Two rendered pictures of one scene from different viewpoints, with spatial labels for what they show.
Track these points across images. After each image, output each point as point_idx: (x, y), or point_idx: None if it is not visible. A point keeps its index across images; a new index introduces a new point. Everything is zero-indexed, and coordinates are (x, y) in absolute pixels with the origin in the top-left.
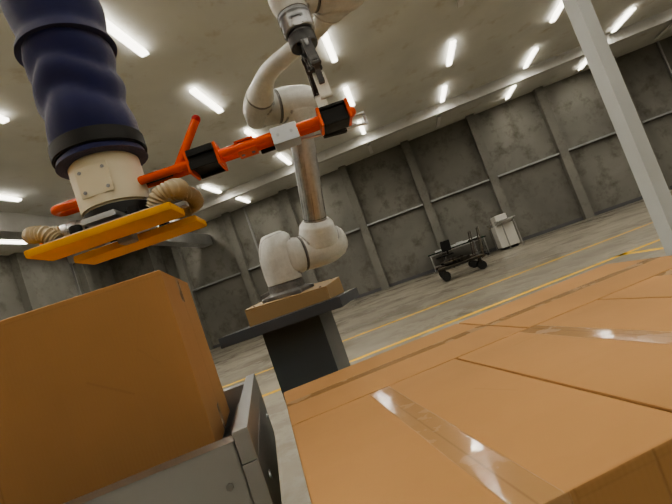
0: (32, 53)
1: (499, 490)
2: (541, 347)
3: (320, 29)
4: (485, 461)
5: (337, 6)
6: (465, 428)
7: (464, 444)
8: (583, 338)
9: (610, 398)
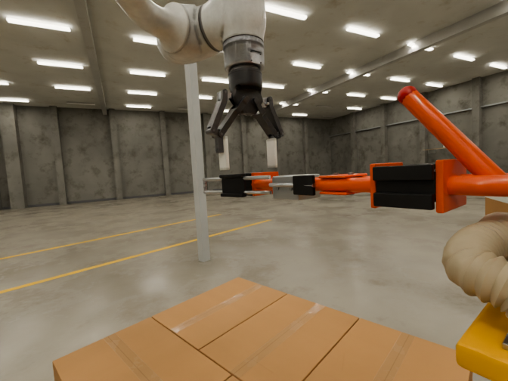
0: None
1: (410, 341)
2: (286, 357)
3: (159, 29)
4: (399, 348)
5: (201, 59)
6: (382, 360)
7: (393, 356)
8: (281, 344)
9: (349, 330)
